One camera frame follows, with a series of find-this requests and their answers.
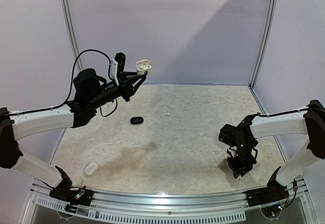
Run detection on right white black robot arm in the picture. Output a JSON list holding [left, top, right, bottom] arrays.
[[218, 100, 324, 202]]

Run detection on left aluminium frame post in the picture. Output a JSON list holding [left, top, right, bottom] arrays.
[[61, 0, 79, 58]]

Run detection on right aluminium frame post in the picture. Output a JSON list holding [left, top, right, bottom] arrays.
[[249, 0, 277, 90]]

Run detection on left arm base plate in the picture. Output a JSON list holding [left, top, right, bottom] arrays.
[[49, 184, 94, 206]]

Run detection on aluminium frame post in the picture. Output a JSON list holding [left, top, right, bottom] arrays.
[[61, 0, 79, 58], [249, 0, 277, 90]]

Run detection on small white case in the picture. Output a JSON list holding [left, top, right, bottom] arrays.
[[135, 59, 152, 75]]

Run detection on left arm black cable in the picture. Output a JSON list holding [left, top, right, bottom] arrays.
[[0, 49, 120, 117]]

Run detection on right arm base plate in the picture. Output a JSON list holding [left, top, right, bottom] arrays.
[[244, 187, 289, 207]]

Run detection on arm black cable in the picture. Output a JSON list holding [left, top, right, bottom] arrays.
[[0, 49, 120, 117], [225, 107, 313, 158]]

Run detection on black oval charging case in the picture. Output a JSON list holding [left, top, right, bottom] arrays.
[[130, 116, 144, 125]]

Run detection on white slotted cable duct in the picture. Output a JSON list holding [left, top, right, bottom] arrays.
[[30, 197, 247, 223]]

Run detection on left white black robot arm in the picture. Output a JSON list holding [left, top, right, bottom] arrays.
[[1, 68, 150, 201]]

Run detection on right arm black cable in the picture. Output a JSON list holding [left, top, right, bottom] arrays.
[[225, 107, 313, 158]]

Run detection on aluminium front rail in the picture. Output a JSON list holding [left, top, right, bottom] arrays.
[[31, 177, 312, 215]]

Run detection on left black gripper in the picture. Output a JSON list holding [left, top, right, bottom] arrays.
[[88, 72, 146, 110]]

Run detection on white oval closed case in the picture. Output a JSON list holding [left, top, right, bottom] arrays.
[[84, 162, 98, 176]]

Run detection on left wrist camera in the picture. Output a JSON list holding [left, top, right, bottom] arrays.
[[108, 52, 126, 86]]

